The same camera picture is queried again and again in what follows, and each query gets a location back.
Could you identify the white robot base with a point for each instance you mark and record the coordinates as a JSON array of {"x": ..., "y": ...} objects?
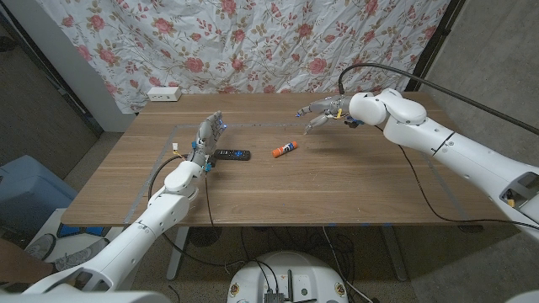
[{"x": 311, "y": 273}]

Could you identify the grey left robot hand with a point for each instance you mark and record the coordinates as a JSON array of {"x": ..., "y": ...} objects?
[{"x": 206, "y": 139}]

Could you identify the blue flat floor object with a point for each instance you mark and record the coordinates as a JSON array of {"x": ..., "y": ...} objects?
[{"x": 82, "y": 230}]

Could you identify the grey sneaker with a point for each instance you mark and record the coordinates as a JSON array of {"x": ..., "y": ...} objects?
[
  {"x": 82, "y": 254},
  {"x": 40, "y": 247}
]

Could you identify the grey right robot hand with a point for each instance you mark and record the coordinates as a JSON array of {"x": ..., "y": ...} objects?
[{"x": 330, "y": 107}]

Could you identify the blue plastic bin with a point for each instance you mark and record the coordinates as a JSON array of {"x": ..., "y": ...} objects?
[{"x": 29, "y": 189}]

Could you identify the black frame bar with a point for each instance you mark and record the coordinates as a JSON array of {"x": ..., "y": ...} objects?
[{"x": 54, "y": 73}]

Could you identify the black round floor disc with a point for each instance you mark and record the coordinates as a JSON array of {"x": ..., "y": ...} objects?
[{"x": 205, "y": 236}]

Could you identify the small white connector plug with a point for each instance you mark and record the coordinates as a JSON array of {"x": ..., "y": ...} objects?
[{"x": 176, "y": 147}]

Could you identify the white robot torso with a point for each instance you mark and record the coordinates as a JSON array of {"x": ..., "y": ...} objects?
[{"x": 84, "y": 298}]

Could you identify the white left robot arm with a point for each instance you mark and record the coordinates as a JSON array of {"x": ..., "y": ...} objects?
[{"x": 139, "y": 231}]

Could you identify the white power strip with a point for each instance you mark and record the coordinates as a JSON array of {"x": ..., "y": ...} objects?
[{"x": 164, "y": 94}]

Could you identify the floral backdrop sheet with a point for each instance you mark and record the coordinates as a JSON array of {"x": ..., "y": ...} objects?
[{"x": 252, "y": 42}]

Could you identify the white metal table leg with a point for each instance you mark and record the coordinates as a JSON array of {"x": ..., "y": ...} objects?
[
  {"x": 395, "y": 252},
  {"x": 177, "y": 252}
]

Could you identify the black TV remote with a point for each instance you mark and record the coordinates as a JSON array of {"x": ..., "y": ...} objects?
[{"x": 233, "y": 155}]

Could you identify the glue stick body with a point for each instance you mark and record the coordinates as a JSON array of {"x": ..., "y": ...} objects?
[{"x": 288, "y": 147}]

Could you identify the black backdrop stand pole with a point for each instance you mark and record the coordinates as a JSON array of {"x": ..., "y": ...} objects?
[{"x": 436, "y": 42}]

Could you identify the person's bare leg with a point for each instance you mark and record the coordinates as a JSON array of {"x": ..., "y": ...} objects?
[{"x": 21, "y": 263}]

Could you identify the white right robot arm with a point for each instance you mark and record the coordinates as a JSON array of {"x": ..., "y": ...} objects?
[{"x": 463, "y": 155}]

